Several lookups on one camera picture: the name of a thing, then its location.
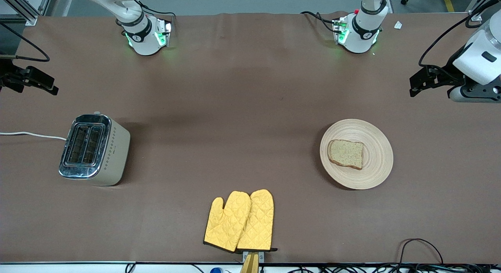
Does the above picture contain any round light wooden plate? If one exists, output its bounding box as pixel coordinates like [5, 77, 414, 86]
[319, 119, 394, 190]

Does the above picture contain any slice of brown bread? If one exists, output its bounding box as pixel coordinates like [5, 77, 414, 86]
[327, 139, 364, 171]

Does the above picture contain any chrome and beige toaster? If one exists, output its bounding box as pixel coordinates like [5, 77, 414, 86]
[59, 111, 131, 187]

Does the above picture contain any yellow quilted oven mitt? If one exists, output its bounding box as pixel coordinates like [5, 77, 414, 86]
[236, 189, 278, 252]
[204, 191, 252, 253]

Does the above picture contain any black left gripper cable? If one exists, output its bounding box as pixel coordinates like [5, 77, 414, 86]
[418, 0, 501, 68]

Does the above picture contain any white toaster power cord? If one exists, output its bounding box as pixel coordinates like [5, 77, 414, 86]
[0, 131, 68, 141]

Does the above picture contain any aluminium frame profile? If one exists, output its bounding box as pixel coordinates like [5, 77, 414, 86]
[468, 0, 497, 22]
[0, 0, 54, 26]

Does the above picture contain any black left arm base cable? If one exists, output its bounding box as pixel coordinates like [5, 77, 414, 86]
[301, 11, 338, 33]

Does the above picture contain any black looped cable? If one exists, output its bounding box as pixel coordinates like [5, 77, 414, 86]
[398, 238, 444, 266]

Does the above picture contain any wooden post with metal bracket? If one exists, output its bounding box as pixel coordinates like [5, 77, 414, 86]
[240, 251, 265, 273]

